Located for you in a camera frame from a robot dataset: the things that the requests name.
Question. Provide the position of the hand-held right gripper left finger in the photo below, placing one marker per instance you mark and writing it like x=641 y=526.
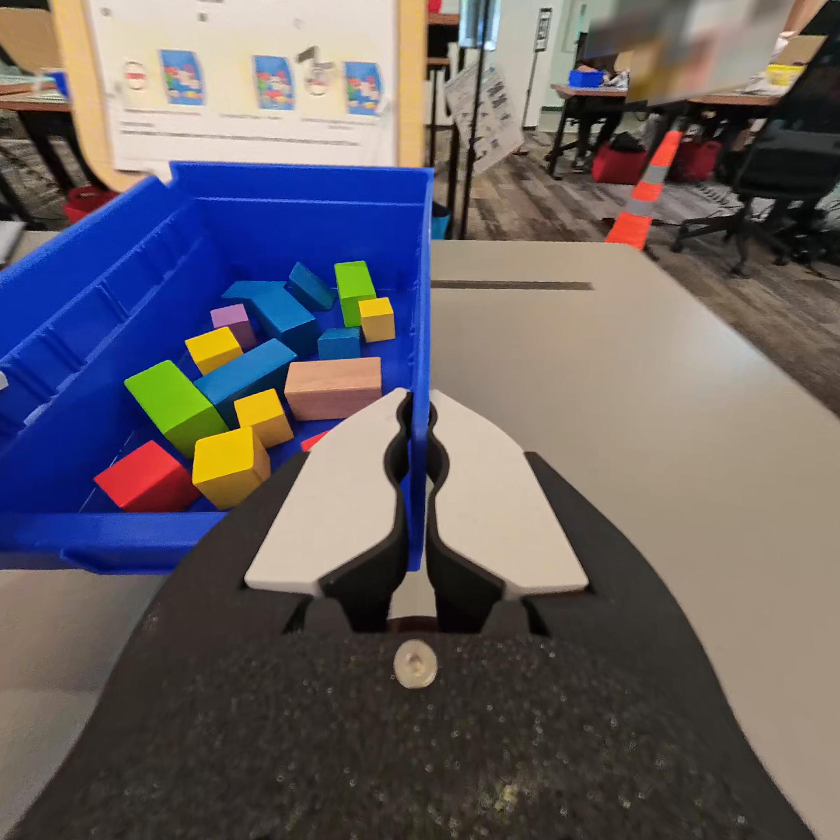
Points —
x=328 y=519

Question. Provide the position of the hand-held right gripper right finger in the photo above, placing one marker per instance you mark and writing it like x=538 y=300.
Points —
x=509 y=512

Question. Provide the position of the pile of coloured wooden blocks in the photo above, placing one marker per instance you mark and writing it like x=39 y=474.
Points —
x=250 y=381

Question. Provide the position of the grey desk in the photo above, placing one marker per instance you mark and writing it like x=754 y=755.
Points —
x=617 y=394

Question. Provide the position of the blue floor tub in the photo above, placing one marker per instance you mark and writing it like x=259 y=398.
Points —
x=440 y=223

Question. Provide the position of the red floor object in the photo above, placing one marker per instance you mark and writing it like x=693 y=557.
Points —
x=643 y=190

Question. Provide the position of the white floor sign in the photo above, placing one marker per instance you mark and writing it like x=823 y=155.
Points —
x=483 y=116

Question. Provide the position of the small blue plastic bin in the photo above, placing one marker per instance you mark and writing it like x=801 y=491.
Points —
x=586 y=78

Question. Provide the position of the instruction sheet board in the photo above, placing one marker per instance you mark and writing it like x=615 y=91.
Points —
x=236 y=79

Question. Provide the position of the yellow plastic bin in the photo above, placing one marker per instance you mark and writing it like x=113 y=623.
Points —
x=785 y=74

